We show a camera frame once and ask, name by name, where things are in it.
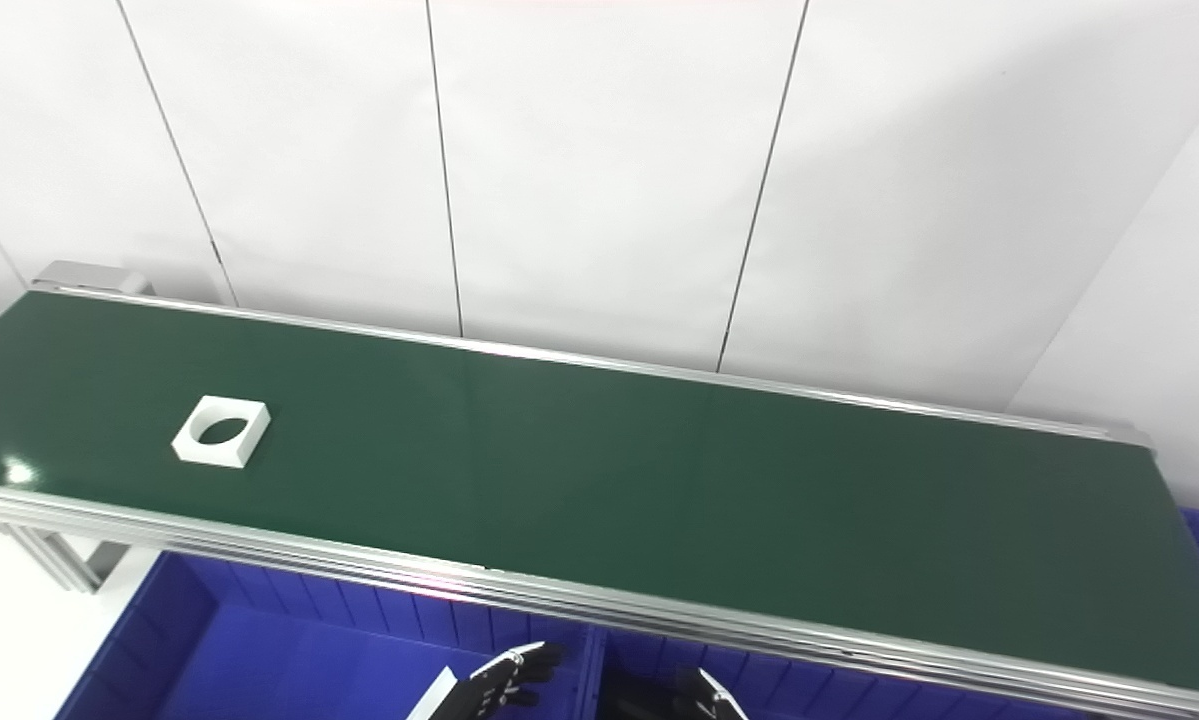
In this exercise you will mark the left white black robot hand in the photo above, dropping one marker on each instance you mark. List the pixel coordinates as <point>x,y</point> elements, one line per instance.
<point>509,675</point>

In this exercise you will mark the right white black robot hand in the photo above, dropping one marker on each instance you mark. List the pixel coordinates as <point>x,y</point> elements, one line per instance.
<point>704,700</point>

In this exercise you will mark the white square part with hole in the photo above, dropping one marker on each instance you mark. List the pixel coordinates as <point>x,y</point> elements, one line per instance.
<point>249,435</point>

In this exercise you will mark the black block part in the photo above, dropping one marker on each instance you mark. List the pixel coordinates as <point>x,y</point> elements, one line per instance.
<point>634,700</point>

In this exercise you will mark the green conveyor belt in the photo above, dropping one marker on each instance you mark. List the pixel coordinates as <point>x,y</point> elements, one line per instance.
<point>609,470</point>
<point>559,595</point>

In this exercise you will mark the aluminium conveyor leg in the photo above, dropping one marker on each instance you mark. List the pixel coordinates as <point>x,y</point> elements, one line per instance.
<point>59,560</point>

